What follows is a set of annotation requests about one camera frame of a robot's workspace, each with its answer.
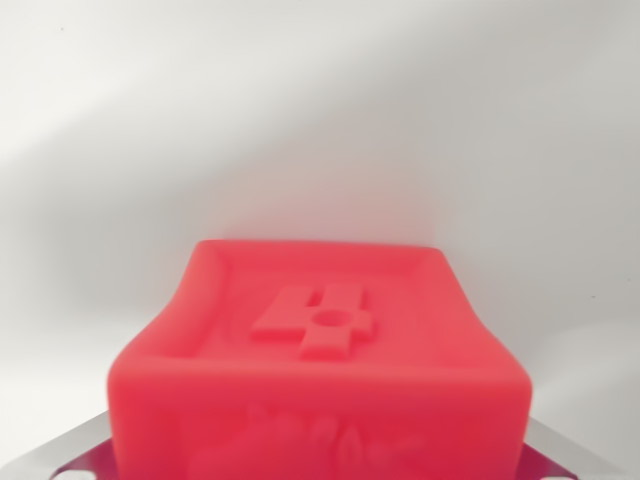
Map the gripper right finger with black rubber pad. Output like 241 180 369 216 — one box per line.
517 418 604 480

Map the gripper left finger with black rubber pad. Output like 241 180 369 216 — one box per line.
14 412 121 480

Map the red embossed soft cube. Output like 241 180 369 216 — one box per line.
105 238 534 480

